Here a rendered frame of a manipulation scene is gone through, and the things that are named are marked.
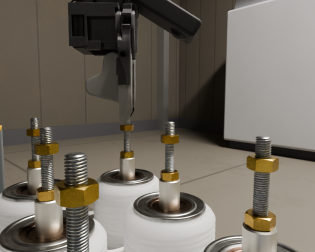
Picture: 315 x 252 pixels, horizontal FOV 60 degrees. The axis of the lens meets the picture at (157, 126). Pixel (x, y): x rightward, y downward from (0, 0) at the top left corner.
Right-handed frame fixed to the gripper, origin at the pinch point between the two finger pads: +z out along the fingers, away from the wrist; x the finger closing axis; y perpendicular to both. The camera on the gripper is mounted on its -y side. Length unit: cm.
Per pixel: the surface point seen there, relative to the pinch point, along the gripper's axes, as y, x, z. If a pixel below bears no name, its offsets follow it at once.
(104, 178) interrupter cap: 3.3, 1.9, 8.7
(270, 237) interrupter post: -10.9, 21.9, 6.4
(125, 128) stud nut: 0.6, 1.0, 1.9
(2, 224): 12.9, 9.7, 11.5
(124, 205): 0.2, 4.8, 11.3
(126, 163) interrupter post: 0.4, 1.1, 6.7
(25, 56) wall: 97, -177, -34
